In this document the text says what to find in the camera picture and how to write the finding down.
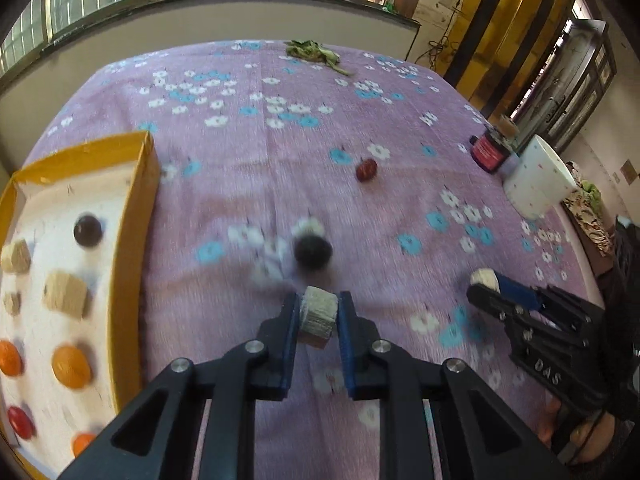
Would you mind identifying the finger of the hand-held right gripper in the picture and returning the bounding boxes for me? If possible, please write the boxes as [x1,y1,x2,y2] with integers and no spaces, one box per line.
[466,283,582,337]
[495,273,604,334]

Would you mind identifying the dark wooden cabinet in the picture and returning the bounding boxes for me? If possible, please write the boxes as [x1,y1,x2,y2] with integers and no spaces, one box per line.
[515,19,619,157]

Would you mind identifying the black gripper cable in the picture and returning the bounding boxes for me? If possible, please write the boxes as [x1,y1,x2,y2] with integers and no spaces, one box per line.
[570,407,608,466]

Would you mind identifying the cardboard box with yellow tape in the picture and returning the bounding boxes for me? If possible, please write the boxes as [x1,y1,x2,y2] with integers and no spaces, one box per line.
[0,131,162,478]

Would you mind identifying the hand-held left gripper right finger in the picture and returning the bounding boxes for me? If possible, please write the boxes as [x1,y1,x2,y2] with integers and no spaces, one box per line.
[336,290,571,480]

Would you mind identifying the person's right hand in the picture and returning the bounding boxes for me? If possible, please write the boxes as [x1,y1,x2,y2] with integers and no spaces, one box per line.
[539,400,631,466]

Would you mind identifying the wilted green leaves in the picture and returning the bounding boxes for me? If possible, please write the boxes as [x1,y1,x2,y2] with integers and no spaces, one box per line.
[285,40,353,77]

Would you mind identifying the orange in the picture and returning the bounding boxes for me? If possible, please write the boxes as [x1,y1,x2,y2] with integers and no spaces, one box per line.
[71,432,97,459]
[0,340,24,377]
[52,344,93,389]

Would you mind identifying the purple floral tablecloth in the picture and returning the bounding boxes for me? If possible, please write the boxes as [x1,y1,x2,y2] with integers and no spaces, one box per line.
[20,39,608,480]

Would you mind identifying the black wall cable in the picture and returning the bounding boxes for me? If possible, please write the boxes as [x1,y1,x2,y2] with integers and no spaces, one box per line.
[425,35,449,69]

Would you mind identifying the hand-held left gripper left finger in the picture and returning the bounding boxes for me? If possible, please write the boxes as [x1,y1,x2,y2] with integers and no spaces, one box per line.
[60,291,303,480]

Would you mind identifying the patterned cloth pile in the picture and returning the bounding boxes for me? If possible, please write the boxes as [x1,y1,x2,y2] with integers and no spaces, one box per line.
[562,160,617,262]

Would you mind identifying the dark jar with red label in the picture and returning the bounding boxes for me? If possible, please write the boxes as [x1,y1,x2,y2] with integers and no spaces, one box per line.
[470,129,521,175]

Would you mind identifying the dark plum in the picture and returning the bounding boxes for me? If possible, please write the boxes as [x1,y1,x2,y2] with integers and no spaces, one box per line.
[292,235,333,271]
[73,214,104,249]

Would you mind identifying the yellow and black panels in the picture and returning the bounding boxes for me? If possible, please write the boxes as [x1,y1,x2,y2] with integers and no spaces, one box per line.
[445,0,581,121]

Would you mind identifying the white dotted cup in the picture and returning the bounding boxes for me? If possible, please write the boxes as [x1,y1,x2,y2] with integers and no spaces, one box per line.
[503,134,576,220]

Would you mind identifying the tan round object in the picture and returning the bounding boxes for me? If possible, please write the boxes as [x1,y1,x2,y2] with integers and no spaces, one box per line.
[495,115,521,139]

